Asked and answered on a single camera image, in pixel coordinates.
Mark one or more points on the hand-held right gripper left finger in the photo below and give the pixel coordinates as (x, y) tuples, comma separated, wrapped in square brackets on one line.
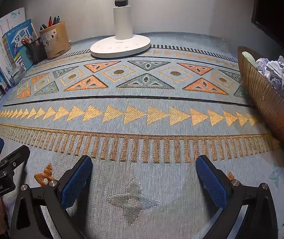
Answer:
[(77, 179)]

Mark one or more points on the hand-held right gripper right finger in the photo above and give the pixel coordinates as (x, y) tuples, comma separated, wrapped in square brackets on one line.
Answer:
[(211, 181)]

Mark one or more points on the brown woven bowl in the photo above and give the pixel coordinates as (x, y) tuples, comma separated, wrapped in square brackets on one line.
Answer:
[(261, 99)]

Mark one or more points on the teal booklet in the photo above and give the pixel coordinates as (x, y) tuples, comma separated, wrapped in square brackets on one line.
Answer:
[(28, 57)]

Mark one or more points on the patterned woven mat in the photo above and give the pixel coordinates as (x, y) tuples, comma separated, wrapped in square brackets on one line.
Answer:
[(142, 99)]

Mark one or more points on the black mesh pen holder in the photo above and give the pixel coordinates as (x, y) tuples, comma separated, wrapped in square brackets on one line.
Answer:
[(38, 52)]

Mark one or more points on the blue cover workbook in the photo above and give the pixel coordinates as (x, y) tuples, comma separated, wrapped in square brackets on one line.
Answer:
[(17, 39)]

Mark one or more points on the red marker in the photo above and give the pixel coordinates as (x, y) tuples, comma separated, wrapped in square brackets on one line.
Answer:
[(26, 40)]

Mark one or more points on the bamboo pen holder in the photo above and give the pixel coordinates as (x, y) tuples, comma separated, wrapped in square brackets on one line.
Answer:
[(57, 42)]

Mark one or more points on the cream pencil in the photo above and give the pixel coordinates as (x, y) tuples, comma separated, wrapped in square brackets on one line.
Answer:
[(34, 31)]

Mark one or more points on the black marker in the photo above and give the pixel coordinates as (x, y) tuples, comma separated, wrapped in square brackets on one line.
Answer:
[(43, 27)]

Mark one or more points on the crumpled grid paper ball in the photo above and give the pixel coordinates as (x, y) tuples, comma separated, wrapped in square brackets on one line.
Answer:
[(281, 69)]

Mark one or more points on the red pen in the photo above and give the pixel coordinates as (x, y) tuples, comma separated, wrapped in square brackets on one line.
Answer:
[(49, 21)]

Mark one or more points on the grey pen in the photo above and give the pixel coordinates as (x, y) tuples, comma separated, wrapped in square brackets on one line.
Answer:
[(54, 20)]

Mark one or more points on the blue pen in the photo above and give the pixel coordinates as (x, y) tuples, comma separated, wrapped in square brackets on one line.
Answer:
[(58, 19)]

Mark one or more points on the white desk lamp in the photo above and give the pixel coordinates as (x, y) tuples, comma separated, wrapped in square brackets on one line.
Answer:
[(122, 17)]

